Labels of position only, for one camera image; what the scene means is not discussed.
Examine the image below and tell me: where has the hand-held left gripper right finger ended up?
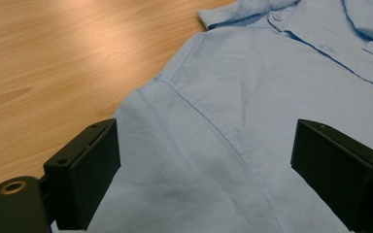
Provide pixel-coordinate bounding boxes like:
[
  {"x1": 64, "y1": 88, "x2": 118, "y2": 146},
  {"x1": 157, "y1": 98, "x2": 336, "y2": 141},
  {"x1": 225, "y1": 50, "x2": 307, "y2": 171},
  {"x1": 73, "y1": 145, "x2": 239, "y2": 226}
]
[{"x1": 290, "y1": 118, "x2": 373, "y2": 233}]

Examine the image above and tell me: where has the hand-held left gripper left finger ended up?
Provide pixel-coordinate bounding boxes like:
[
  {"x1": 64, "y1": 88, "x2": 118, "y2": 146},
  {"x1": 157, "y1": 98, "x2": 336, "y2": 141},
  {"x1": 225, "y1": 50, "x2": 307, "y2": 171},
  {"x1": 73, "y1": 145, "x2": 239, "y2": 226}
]
[{"x1": 43, "y1": 118, "x2": 121, "y2": 231}]

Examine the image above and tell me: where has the light blue button shirt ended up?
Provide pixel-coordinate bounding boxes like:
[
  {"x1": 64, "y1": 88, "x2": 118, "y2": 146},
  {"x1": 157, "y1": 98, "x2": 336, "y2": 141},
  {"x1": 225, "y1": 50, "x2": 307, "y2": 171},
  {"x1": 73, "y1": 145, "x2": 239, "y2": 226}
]
[{"x1": 50, "y1": 0, "x2": 373, "y2": 233}]

